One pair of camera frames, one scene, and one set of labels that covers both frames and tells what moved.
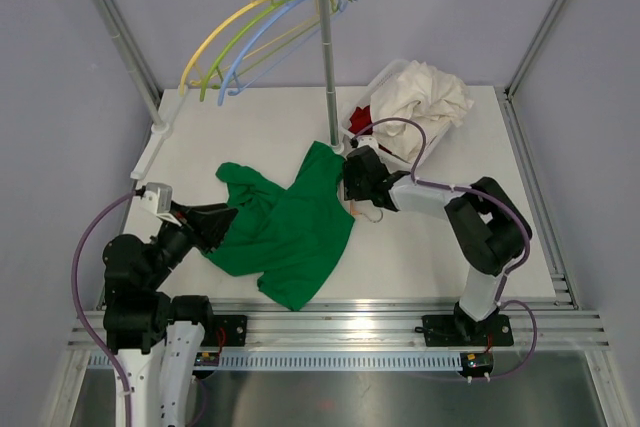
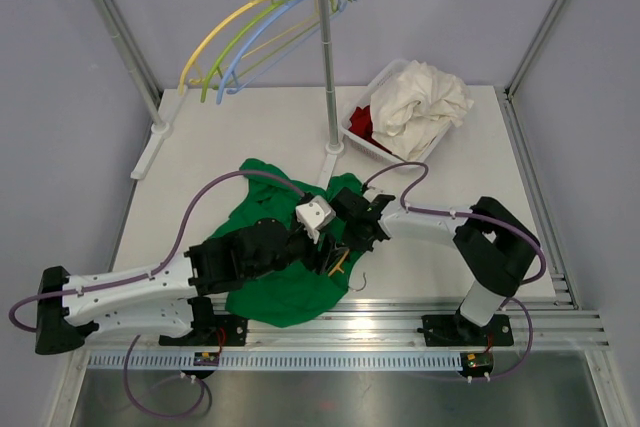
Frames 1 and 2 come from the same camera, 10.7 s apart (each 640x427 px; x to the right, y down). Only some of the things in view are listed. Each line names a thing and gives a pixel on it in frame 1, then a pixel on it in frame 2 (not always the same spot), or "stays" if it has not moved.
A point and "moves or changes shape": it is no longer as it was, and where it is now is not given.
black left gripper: [206, 224] -> [319, 261]
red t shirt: [361, 118] stays
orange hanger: [359, 213] moves or changes shape
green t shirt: [290, 237] moves or changes shape
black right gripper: [351, 191] -> [350, 241]
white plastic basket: [364, 98] stays
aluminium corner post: [547, 21] stays
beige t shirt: [421, 93] stays
